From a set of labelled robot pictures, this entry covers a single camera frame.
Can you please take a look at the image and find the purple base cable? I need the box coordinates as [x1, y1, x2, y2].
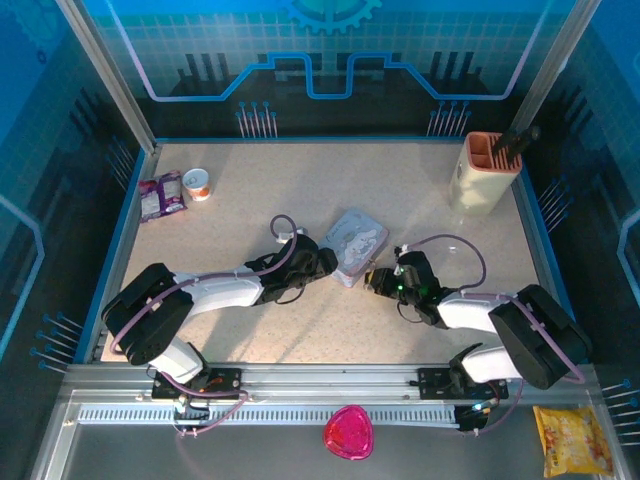
[457, 379, 526, 437]
[147, 364, 251, 440]

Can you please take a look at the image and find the white slotted cable duct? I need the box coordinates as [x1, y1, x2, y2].
[77, 403, 461, 427]

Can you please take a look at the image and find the orange and white cup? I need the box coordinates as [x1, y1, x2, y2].
[182, 167, 212, 203]

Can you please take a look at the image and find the aluminium frame post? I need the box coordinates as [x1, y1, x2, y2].
[509, 0, 601, 146]
[54, 0, 162, 154]

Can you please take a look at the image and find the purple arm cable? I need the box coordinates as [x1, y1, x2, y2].
[109, 213, 302, 357]
[408, 233, 587, 386]

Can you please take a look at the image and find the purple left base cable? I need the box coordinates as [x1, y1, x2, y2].
[147, 364, 251, 440]

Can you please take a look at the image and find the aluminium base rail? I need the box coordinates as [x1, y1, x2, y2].
[64, 362, 601, 401]

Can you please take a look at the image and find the black knife handle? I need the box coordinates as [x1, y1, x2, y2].
[492, 125, 542, 159]

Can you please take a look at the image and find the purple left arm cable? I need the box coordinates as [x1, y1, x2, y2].
[109, 213, 302, 357]

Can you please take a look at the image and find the light blue cartoon tin box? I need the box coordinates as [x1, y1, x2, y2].
[323, 206, 391, 289]

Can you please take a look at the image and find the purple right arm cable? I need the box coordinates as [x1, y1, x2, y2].
[408, 233, 587, 386]

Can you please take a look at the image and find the cream and orange knife holder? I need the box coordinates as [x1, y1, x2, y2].
[448, 130, 524, 217]

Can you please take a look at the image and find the purple snack bag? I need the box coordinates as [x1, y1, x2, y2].
[138, 169, 189, 224]

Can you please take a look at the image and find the yellow snack bag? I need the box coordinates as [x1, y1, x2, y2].
[532, 404, 615, 479]

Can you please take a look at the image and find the pink translucent bowl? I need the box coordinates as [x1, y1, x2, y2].
[322, 403, 375, 462]

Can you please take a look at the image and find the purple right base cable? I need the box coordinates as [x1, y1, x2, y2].
[457, 379, 526, 437]

